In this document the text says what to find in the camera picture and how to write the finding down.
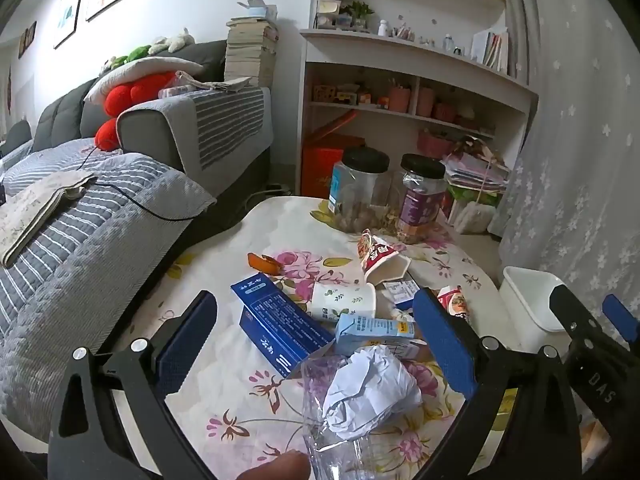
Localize white plastic bin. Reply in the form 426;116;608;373
499;266;577;352

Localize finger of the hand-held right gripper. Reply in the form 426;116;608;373
550;285;591;341
602;294;639;346

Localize clear plastic bag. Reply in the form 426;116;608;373
299;344;401;480

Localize person's left hand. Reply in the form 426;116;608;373
235;450;312;480

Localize red plush toy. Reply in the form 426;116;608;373
95;73;179;152

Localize white bookshelf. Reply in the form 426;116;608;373
295;0;540;199

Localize light blue drink carton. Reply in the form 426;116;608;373
334;314;427;361

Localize white plastic bag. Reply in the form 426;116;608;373
447;195;496;235

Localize white pillow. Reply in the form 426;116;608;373
82;56;206;106

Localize striped grey armrest cover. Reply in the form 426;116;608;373
172;85;275;174

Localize small dark framed picture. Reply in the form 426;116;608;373
18;20;38;60

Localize white plush toy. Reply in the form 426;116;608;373
149;27;197;55

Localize folded newspaper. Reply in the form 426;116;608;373
177;71;254;95

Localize red gift box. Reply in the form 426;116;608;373
300;132;367;199

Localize small potted plant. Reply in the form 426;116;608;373
350;1;375;29

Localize pink pot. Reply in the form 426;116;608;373
416;86;436;117
387;84;412;114

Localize clear jar purple label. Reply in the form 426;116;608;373
397;153;447;245

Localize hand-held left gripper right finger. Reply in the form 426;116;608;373
412;287;583;480

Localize torn red noodle cup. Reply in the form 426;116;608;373
357;229;412;287

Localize dark blue cardboard box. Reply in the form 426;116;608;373
230;276;336;379

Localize white upright books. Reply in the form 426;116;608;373
470;26;511;75

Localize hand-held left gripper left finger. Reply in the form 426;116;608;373
47;290;218;480

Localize pink basket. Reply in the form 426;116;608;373
417;130;454;159

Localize white paper cup leaf print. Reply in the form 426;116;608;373
310;282;377;322

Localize orange wrapper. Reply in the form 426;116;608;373
247;253;284;276

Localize striped grey sofa cover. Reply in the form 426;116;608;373
0;137;218;442

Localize long red box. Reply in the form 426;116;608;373
306;109;359;142

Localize red snack wrapper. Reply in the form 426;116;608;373
437;285;471;324

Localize floral tablecloth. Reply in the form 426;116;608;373
107;195;516;480

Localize black cable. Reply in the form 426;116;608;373
79;147;194;222

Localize grey sofa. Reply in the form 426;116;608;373
0;39;275;221

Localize white paper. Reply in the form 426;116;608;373
322;345;423;442

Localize stack of books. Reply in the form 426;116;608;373
223;17;280;89

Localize beige folded cloth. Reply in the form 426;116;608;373
0;172;99;269

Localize clear jar blue label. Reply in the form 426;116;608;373
327;147;391;234

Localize green plush toy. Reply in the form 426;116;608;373
102;46;152;69

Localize stack of magazines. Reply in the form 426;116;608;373
442;135;511;194

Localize small white printed packet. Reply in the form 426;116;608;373
382;280;421;311

